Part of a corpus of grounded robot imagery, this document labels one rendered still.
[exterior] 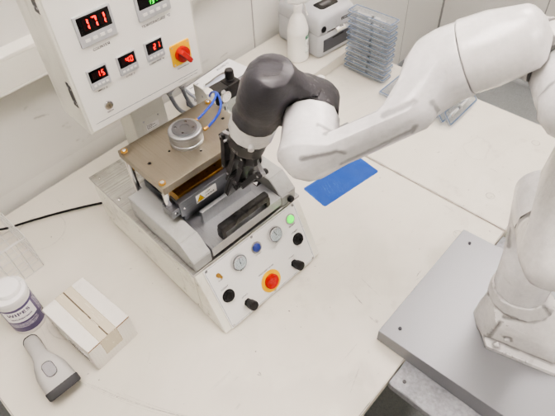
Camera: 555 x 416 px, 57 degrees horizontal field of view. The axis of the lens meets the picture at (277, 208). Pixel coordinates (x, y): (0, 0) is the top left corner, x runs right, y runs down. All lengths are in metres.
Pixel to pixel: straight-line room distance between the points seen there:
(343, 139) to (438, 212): 0.82
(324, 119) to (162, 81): 0.56
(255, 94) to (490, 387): 0.80
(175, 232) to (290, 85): 0.50
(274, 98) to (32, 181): 1.09
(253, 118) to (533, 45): 0.42
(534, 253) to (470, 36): 0.40
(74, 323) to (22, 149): 0.61
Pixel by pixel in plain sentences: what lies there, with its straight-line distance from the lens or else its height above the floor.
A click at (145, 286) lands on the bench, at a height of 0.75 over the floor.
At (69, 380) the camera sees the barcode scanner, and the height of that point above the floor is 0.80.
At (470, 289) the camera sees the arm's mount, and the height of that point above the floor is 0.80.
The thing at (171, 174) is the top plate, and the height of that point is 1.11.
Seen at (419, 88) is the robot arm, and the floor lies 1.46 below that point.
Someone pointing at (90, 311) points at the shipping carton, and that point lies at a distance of 1.32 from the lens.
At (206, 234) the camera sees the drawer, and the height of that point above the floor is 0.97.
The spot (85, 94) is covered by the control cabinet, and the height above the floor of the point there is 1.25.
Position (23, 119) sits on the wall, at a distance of 1.65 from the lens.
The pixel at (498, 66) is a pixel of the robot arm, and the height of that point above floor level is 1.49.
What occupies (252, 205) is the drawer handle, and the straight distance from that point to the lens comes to 1.19.
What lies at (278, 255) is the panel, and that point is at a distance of 1.31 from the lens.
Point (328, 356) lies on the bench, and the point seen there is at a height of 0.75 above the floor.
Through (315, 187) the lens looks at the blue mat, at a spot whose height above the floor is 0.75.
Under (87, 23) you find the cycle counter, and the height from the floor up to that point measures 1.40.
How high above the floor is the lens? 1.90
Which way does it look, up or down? 49 degrees down
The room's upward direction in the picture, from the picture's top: 3 degrees counter-clockwise
